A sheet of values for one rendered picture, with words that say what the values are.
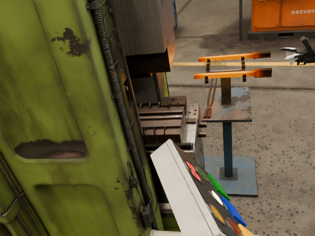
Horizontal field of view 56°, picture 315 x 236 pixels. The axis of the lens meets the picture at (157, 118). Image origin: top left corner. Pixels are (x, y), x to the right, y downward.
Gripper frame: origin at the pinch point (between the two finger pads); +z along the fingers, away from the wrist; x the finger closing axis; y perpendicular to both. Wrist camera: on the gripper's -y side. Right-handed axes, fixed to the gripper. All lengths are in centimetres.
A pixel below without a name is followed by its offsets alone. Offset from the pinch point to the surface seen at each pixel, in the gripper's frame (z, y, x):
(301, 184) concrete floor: -17, 94, -19
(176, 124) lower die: 55, -5, -79
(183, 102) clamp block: 54, -4, -59
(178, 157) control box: 46, -26, -122
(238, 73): 26.5, -0.9, -25.4
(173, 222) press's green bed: 63, 52, -87
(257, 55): 14.4, 0.4, -0.6
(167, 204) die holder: 65, 41, -85
